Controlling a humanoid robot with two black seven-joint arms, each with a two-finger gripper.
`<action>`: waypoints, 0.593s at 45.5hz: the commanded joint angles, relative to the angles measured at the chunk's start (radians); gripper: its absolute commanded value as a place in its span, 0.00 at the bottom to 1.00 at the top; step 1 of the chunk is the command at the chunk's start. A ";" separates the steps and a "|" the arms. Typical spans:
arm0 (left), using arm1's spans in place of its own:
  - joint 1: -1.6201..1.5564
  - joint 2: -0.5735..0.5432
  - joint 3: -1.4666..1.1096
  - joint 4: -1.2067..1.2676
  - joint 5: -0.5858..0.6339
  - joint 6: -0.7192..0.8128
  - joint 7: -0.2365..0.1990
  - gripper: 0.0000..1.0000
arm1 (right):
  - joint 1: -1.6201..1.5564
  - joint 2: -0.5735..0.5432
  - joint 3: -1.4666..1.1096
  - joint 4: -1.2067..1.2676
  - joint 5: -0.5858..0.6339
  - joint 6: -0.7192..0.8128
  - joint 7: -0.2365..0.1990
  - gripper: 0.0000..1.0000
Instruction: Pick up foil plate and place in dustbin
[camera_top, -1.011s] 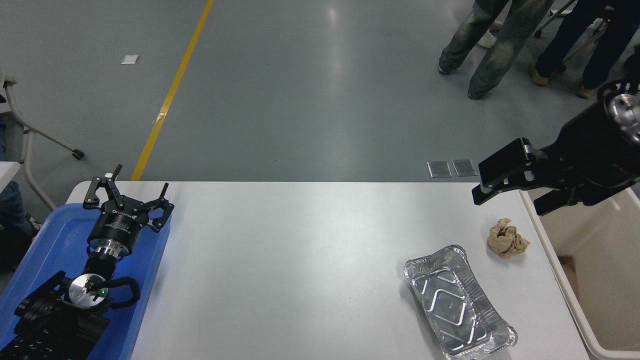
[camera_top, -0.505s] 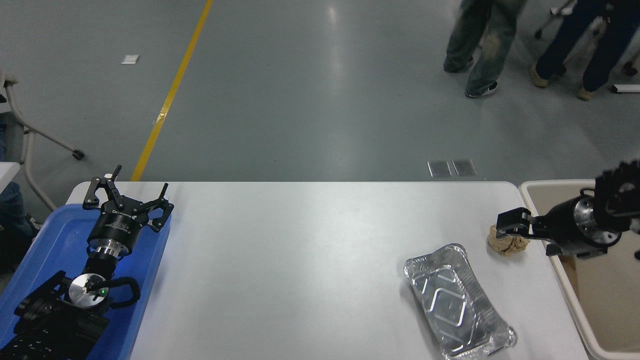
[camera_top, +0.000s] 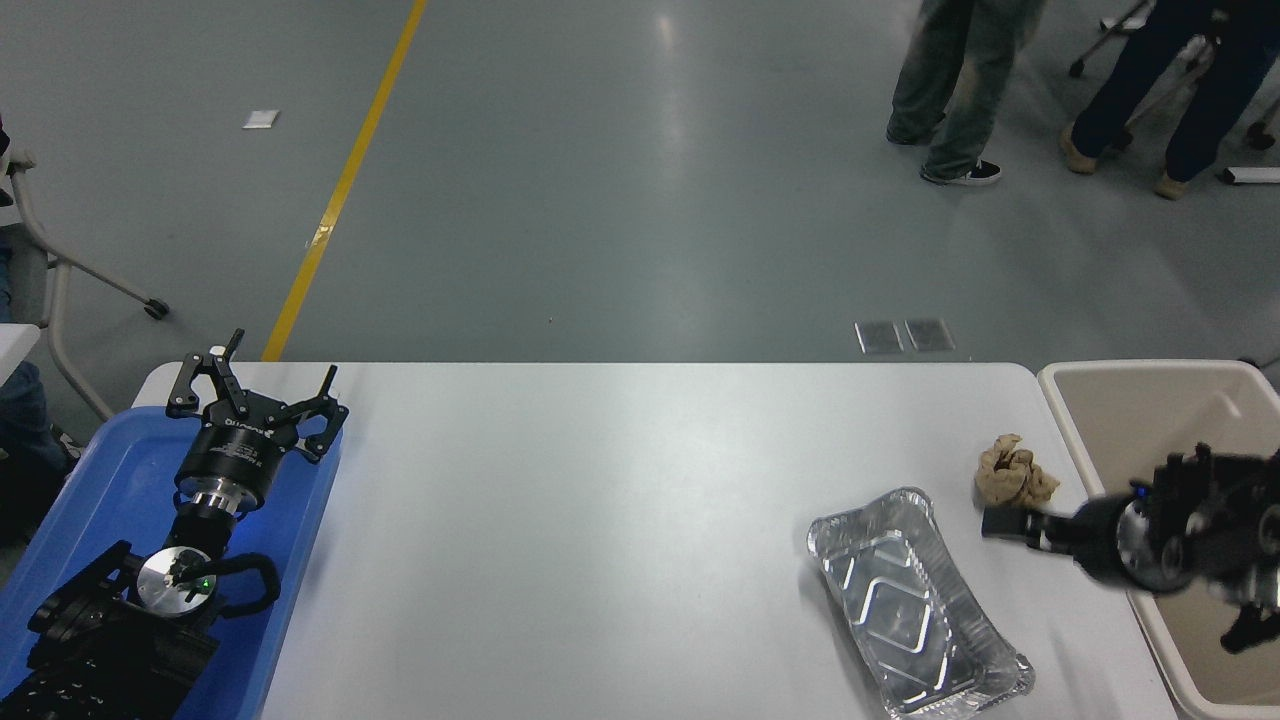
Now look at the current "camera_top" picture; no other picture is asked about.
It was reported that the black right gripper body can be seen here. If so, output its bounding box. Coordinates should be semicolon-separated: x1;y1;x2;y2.
1068;493;1136;589

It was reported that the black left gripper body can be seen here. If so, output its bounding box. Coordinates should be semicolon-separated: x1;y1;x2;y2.
174;392;304;501

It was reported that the rectangular foil tray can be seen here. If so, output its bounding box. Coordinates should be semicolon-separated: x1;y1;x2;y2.
806;486;1036;720

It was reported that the crumpled tan paper ball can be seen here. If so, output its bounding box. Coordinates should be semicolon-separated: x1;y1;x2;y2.
975;433;1061;513

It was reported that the large pale plastic bin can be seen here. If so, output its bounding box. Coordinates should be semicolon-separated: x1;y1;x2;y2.
1036;359;1280;720

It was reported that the blue plastic tray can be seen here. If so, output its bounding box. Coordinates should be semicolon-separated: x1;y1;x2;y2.
0;405;344;720

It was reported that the person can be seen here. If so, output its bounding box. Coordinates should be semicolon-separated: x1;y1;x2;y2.
0;110;83;549
885;0;1047;188
1058;0;1280;200

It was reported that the white side table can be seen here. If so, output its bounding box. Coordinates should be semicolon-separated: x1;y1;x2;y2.
0;325;42;384

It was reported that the grey wheeled chair frame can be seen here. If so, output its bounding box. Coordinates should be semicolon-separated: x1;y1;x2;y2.
0;140;170;423

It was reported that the wheeled metal cart frame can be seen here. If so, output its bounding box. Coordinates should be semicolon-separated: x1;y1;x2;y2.
1067;0;1216;126

